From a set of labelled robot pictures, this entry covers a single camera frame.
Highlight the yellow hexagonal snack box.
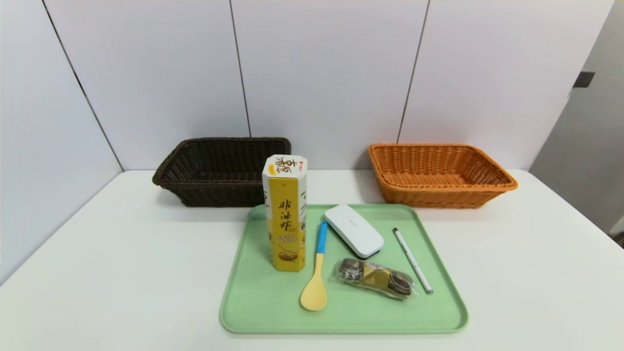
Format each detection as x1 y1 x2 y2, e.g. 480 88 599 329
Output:
262 155 308 272

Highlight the yellow spoon with blue handle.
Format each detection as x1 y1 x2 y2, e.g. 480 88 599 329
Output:
300 220 329 312

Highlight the clear chocolate snack packet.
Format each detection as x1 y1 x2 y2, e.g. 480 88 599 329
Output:
334 258 419 300

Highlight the dark brown wicker basket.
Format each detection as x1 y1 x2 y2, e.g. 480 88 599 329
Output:
152 137 292 207

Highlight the orange wicker basket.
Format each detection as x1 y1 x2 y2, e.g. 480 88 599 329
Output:
368 143 518 209

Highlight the white oblong case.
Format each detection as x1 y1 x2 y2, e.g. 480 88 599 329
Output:
325 204 385 259

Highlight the white stylus pen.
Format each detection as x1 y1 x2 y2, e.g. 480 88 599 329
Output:
393 228 434 295

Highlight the light green plastic tray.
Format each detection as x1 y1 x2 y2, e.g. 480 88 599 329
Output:
219 203 469 335

